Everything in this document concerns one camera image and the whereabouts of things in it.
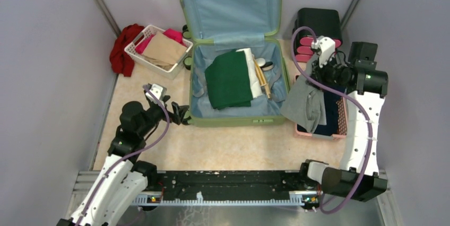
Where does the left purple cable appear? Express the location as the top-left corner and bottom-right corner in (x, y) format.
(75, 85), (171, 226)

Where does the pink plastic basket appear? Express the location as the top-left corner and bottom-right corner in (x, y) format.
(293, 75), (349, 141)

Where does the green hard-shell suitcase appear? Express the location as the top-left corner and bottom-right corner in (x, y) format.
(180, 0), (290, 127)

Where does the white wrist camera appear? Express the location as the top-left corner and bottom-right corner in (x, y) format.
(143, 83), (167, 103)
(311, 36), (336, 68)

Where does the aluminium frame rail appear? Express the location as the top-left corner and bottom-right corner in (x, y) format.
(68, 170), (392, 207)

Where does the white folded garment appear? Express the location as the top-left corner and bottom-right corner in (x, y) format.
(236, 48), (263, 99)

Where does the dark green folded garment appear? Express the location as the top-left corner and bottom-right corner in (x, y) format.
(205, 51), (253, 110)

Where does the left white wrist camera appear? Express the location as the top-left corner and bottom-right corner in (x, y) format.
(143, 83), (167, 103)

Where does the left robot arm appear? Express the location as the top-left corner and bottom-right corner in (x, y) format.
(57, 93), (189, 225)

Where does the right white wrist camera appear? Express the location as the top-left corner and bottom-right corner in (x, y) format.
(311, 36), (336, 68)

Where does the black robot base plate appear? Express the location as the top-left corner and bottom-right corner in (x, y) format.
(149, 170), (319, 202)

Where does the white plastic basket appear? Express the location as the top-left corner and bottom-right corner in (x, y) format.
(125, 25), (193, 80)

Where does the pink folded cloth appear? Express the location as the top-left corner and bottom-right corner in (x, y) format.
(135, 29), (186, 54)

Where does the red cloth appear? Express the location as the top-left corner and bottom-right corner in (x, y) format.
(109, 23), (144, 77)

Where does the tan folded cloth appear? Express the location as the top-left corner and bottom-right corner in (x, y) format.
(141, 32), (187, 70)

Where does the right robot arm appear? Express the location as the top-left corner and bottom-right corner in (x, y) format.
(299, 41), (388, 202)

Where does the wooden stick bundle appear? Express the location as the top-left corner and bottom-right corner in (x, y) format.
(253, 59), (272, 100)

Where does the black pink drawer cabinet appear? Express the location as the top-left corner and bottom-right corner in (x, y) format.
(292, 7), (343, 63)

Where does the grey garment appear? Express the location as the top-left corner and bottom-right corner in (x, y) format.
(280, 75), (327, 133)

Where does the round white black item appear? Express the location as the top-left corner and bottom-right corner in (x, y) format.
(255, 58), (274, 72)

